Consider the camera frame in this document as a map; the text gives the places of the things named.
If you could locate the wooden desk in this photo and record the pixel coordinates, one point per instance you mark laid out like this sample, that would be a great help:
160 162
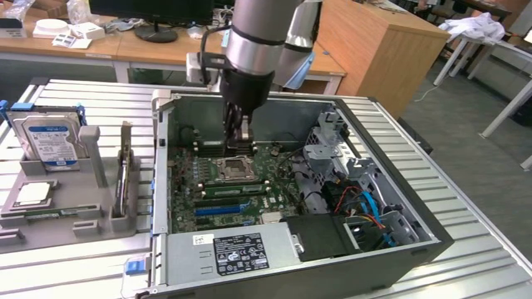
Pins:
104 46

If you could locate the clear plastic bag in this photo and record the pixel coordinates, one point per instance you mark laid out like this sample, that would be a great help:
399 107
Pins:
76 11

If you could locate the white printed cards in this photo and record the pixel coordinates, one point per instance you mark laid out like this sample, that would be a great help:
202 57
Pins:
71 41

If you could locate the grey parts rack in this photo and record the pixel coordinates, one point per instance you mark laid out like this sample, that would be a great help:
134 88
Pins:
98 168

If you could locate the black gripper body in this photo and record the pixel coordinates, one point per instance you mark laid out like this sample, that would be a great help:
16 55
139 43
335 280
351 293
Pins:
246 88

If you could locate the metal disk bay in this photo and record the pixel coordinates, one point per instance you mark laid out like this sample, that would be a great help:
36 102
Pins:
366 168

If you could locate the green motherboard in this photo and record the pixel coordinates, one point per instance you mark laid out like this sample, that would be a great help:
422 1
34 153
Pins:
187 193

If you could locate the grey power supply unit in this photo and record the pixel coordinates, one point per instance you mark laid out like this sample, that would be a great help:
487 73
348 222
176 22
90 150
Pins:
187 261

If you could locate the small white box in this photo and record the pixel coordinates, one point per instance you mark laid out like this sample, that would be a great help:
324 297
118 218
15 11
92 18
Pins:
88 31

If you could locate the open black PC case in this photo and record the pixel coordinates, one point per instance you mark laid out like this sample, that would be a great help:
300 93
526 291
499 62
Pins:
399 199

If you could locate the blue expansion slot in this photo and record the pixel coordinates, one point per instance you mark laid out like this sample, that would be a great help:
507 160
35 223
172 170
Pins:
216 210

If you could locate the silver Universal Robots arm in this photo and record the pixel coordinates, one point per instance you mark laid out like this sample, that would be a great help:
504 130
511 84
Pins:
254 29

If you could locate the white table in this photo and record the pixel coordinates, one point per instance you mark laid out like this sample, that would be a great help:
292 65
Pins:
511 62

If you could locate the black expansion slot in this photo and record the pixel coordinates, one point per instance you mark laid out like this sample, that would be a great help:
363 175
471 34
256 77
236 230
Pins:
218 203

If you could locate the white round box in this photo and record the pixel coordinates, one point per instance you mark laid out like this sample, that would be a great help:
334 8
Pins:
51 28

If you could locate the dark rear heat sink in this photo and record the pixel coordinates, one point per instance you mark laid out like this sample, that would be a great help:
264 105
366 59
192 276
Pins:
199 140

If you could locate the hard disk with blue label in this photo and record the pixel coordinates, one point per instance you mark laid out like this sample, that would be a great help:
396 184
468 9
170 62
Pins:
50 137

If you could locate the wooden cabinet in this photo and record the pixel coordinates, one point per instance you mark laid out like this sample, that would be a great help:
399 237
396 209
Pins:
374 53

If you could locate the CPU socket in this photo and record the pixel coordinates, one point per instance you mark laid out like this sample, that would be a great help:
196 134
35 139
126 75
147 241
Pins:
235 168

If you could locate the installed green RAM stick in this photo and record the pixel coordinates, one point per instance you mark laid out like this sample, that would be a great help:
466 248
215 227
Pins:
232 187
232 194

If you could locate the silver CPU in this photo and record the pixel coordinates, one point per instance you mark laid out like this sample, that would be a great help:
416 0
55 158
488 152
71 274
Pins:
35 194

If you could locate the blue case latch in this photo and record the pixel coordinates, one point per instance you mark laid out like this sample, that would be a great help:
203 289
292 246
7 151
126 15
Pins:
135 266

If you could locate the white crumpled cloth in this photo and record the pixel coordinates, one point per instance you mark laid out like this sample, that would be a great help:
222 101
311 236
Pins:
474 28

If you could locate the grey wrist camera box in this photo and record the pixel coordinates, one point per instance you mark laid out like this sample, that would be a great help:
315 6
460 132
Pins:
195 67

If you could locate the black computer monitor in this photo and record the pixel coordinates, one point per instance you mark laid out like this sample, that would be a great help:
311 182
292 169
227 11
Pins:
146 9

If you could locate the blue disk caddy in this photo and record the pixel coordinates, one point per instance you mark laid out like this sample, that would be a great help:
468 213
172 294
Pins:
24 106

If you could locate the white and blue box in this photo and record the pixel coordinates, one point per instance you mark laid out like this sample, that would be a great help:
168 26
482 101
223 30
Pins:
11 28

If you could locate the silver chipset heat sink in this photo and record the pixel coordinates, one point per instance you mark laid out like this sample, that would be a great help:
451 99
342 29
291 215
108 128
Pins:
271 218

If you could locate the graphics card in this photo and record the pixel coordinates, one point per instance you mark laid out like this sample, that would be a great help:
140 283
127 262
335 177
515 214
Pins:
124 174

